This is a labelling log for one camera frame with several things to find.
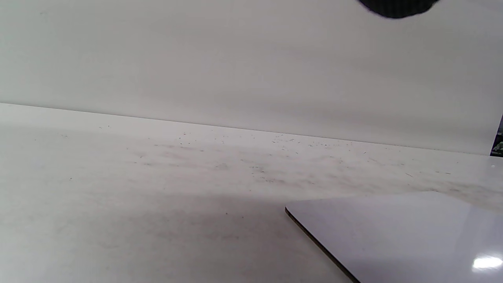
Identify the person's left hand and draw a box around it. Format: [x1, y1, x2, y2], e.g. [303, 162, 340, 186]
[357, 0, 441, 19]

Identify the glossy white board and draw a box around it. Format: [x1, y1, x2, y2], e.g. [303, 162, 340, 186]
[285, 191, 503, 283]

